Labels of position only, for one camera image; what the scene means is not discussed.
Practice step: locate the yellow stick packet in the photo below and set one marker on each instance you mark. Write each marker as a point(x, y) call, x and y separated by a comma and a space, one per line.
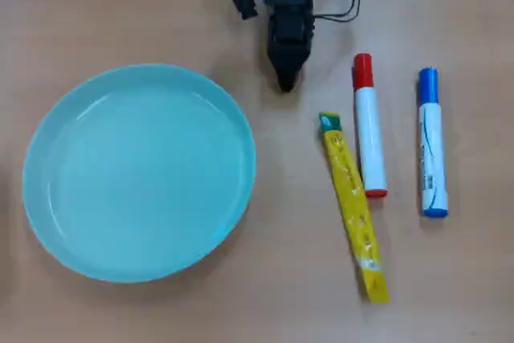
point(353, 198)

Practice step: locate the red capped white marker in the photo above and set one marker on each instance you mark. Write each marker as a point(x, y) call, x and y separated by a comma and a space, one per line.
point(370, 138)

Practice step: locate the blue capped white marker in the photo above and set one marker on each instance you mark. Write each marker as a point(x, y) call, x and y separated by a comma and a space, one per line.
point(433, 150)

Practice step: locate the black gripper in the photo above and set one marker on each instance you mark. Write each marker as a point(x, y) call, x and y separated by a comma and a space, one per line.
point(290, 29)

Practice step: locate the light blue round plate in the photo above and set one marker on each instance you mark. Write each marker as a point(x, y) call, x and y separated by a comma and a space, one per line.
point(136, 174)

